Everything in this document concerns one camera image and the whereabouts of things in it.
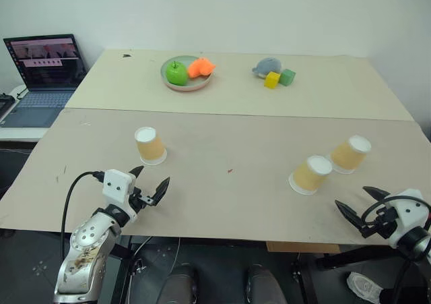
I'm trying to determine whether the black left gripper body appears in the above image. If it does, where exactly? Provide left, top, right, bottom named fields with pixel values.
left=129, top=187, right=156, bottom=218

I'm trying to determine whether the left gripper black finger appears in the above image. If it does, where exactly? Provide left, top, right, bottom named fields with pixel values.
left=150, top=176, right=171, bottom=208
left=129, top=165, right=145, bottom=185

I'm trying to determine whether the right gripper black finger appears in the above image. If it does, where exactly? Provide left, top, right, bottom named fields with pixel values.
left=362, top=185, right=392, bottom=203
left=334, top=200, right=364, bottom=231

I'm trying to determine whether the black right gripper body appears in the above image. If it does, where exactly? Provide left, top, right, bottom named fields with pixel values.
left=360, top=202, right=399, bottom=240

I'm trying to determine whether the tan paper cup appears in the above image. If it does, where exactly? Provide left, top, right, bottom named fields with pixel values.
left=329, top=134, right=372, bottom=175
left=134, top=126, right=168, bottom=166
left=288, top=154, right=334, bottom=196

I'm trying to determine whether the brown cardboard piece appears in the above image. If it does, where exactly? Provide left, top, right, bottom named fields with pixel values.
left=265, top=241, right=341, bottom=254

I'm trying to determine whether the white sneaker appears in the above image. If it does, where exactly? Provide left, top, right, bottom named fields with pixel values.
left=347, top=271, right=385, bottom=303

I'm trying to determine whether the dark rounded shape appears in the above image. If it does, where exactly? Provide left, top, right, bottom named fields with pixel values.
left=157, top=263, right=200, bottom=304

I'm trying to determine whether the green toy apple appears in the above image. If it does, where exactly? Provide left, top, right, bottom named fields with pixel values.
left=165, top=60, right=189, bottom=86

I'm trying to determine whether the pale green round plate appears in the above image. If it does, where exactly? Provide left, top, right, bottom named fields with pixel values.
left=160, top=54, right=216, bottom=93

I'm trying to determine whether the orange plush toy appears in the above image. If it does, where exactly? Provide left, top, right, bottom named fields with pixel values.
left=187, top=57, right=217, bottom=80

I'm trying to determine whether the grey open laptop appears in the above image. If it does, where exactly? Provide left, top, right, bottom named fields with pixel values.
left=0, top=33, right=88, bottom=129

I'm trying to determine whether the green foam cube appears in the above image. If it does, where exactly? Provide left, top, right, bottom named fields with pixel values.
left=278, top=69, right=297, bottom=88

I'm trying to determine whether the black device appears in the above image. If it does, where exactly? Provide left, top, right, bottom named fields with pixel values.
left=0, top=92, right=16, bottom=120

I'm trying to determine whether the yellow foam cube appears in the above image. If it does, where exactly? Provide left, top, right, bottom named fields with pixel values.
left=263, top=71, right=281, bottom=90

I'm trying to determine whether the grey plush toy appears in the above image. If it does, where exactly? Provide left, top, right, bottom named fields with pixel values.
left=252, top=57, right=284, bottom=80

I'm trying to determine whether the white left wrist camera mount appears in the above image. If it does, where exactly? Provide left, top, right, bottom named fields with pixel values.
left=102, top=169, right=138, bottom=223

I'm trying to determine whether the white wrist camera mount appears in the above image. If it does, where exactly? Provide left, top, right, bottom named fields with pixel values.
left=102, top=169, right=138, bottom=223
left=386, top=188, right=424, bottom=248

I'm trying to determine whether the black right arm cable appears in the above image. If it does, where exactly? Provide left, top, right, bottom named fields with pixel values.
left=364, top=195, right=431, bottom=304

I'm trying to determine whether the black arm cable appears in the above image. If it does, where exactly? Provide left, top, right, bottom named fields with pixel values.
left=60, top=171, right=106, bottom=263
left=364, top=195, right=431, bottom=304

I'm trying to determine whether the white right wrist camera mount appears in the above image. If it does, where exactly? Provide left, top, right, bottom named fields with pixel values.
left=386, top=188, right=424, bottom=248

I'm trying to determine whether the black table frame leg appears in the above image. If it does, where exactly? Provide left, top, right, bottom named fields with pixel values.
left=290, top=246, right=402, bottom=304
left=110, top=235, right=153, bottom=304

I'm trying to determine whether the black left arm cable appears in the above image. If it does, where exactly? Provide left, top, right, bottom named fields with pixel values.
left=60, top=171, right=106, bottom=263

